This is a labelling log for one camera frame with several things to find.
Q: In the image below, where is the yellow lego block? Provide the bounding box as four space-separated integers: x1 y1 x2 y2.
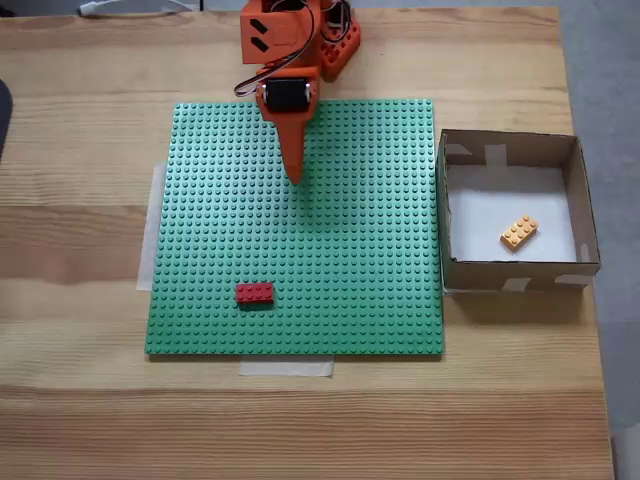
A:
499 214 542 252

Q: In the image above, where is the green lego baseplate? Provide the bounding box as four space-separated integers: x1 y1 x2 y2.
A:
143 98 446 361

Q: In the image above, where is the red lego block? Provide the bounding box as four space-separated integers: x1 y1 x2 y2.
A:
235 281 276 306

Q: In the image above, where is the white paper box liner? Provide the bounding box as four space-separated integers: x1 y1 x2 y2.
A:
446 163 580 264

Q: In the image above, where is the cardboard box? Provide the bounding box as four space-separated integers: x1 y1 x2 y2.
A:
435 128 602 296

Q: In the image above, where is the translucent tape strip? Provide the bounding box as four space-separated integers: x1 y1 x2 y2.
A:
238 358 335 379
135 160 169 292

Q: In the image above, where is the black rounded object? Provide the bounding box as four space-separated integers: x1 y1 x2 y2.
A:
0 78 15 162

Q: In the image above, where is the gripper motor cable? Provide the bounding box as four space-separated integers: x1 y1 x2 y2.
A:
233 3 321 101

